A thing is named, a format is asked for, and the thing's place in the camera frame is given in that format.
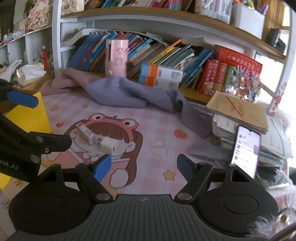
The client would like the grey utility knife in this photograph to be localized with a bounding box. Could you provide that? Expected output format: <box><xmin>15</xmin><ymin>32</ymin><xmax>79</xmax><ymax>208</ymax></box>
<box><xmin>188</xmin><ymin>144</ymin><xmax>232</xmax><ymax>162</ymax></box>

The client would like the pink cylindrical container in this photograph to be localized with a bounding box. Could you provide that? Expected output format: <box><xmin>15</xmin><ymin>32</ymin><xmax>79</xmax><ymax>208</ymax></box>
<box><xmin>104</xmin><ymin>39</ymin><xmax>128</xmax><ymax>78</ymax></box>

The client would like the white usb charger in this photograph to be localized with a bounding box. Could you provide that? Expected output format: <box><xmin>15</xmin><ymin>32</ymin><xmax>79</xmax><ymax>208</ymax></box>
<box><xmin>100</xmin><ymin>137</ymin><xmax>120</xmax><ymax>156</ymax></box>

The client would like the white pen holder box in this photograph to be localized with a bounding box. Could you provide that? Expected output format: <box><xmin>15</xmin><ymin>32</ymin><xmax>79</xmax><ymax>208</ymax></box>
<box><xmin>230</xmin><ymin>3</ymin><xmax>265</xmax><ymax>39</ymax></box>

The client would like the purple grey cloth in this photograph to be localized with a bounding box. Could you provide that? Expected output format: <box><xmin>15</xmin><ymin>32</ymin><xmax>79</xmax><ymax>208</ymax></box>
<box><xmin>39</xmin><ymin>68</ymin><xmax>212</xmax><ymax>138</ymax></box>

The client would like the stack of books and papers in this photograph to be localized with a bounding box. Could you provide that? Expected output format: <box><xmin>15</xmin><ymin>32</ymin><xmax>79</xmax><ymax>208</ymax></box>
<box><xmin>189</xmin><ymin>92</ymin><xmax>292</xmax><ymax>189</ymax></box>

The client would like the pink figurine decoration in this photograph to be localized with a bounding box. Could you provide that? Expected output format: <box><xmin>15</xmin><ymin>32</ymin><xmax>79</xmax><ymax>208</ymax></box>
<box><xmin>28</xmin><ymin>0</ymin><xmax>53</xmax><ymax>31</ymax></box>

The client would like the yellow cardboard box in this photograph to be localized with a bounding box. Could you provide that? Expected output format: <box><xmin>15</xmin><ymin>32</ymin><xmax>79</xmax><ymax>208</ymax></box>
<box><xmin>0</xmin><ymin>90</ymin><xmax>52</xmax><ymax>190</ymax></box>

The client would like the red book set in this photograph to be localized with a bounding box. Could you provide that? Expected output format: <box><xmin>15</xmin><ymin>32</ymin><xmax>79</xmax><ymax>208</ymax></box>
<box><xmin>196</xmin><ymin>45</ymin><xmax>262</xmax><ymax>102</ymax></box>

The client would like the brown paper envelope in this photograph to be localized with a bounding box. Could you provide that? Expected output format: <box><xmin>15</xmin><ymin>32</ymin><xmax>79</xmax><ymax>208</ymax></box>
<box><xmin>206</xmin><ymin>91</ymin><xmax>268</xmax><ymax>134</ymax></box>

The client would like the orange white boxes stack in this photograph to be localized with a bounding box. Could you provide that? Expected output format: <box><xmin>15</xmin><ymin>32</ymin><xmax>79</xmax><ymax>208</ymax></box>
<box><xmin>138</xmin><ymin>63</ymin><xmax>183</xmax><ymax>90</ymax></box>

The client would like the pink cartoon desk mat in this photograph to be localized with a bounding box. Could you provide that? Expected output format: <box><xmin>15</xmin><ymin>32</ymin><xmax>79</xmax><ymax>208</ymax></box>
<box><xmin>0</xmin><ymin>92</ymin><xmax>232</xmax><ymax>209</ymax></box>

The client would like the white charger plug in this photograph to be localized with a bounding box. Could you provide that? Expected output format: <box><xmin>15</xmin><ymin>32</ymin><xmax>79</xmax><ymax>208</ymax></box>
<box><xmin>76</xmin><ymin>122</ymin><xmax>95</xmax><ymax>146</ymax></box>

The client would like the smartphone with lit screen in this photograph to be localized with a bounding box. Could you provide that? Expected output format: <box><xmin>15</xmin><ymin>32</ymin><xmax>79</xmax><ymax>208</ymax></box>
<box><xmin>231</xmin><ymin>125</ymin><xmax>261</xmax><ymax>179</ymax></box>

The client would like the white bookshelf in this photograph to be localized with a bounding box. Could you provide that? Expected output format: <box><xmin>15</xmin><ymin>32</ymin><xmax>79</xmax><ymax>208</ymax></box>
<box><xmin>52</xmin><ymin>1</ymin><xmax>295</xmax><ymax>113</ymax></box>

